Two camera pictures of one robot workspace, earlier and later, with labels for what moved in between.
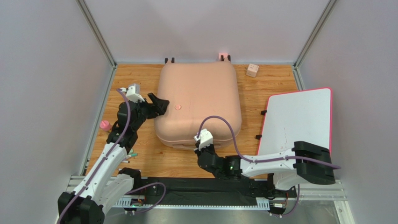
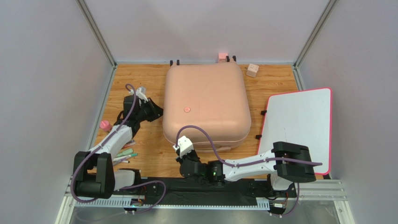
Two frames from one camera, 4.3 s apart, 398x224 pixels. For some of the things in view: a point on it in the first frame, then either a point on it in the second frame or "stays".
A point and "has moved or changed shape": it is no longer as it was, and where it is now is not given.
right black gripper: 204,151 → 185,156
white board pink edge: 305,115 stays
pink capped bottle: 105,125 stays
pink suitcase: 188,92 has moved or changed shape
